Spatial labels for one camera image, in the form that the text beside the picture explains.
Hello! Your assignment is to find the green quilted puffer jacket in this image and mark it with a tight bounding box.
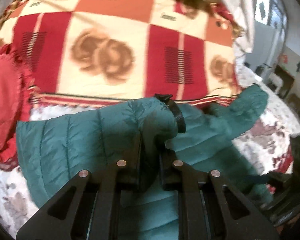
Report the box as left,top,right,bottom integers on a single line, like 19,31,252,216
15,84,274,240

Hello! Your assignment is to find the floral white bedspread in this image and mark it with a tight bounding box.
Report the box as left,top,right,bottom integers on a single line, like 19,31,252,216
0,59,300,237

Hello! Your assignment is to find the red heart shaped pillow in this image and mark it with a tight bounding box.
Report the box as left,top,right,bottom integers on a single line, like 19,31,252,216
0,44,33,171

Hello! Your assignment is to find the red cream rose patterned quilt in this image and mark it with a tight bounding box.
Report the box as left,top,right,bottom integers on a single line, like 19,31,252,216
0,0,241,107

